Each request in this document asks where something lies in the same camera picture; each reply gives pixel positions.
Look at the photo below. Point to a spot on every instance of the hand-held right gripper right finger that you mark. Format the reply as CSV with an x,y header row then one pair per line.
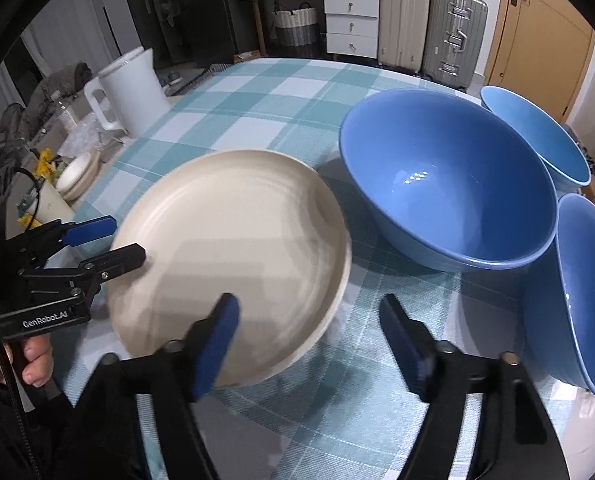
x,y
405,350

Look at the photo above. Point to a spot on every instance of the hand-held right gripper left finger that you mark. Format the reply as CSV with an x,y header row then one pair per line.
x,y
215,350

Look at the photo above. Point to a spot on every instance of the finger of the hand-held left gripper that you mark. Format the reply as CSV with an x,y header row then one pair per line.
x,y
94,229
122,257

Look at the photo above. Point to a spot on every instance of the blue bowl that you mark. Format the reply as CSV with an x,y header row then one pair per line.
x,y
587,310
442,195
527,125

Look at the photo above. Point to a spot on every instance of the person's left forearm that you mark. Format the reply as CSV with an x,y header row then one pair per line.
x,y
7,435

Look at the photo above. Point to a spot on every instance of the person's left hand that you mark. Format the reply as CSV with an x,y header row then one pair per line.
x,y
37,360

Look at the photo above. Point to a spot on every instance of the cream round lidded container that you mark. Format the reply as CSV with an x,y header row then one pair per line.
x,y
77,175

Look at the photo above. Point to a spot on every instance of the clear plastic bag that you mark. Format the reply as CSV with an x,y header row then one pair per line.
x,y
89,137

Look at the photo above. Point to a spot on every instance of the white electric kettle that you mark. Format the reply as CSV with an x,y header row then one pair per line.
x,y
137,95

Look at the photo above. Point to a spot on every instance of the grey clothes pile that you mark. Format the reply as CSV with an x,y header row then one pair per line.
x,y
67,80

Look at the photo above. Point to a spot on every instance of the dotted rug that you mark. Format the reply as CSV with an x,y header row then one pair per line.
x,y
197,80

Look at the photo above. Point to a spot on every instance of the small cardboard box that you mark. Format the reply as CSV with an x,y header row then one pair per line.
x,y
247,57

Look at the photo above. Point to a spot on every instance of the dark refrigerator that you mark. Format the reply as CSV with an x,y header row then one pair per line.
x,y
202,10

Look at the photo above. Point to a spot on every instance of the woven laundry basket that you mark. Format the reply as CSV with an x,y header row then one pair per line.
x,y
295,30

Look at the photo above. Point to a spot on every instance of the silver suitcase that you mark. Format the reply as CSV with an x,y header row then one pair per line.
x,y
452,35

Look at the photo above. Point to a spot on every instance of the white drawer desk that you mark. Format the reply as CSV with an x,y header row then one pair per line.
x,y
352,25

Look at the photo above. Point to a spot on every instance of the cream suitcase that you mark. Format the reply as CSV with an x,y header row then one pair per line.
x,y
402,20

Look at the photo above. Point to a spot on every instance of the wooden door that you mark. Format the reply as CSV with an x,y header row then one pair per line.
x,y
537,35

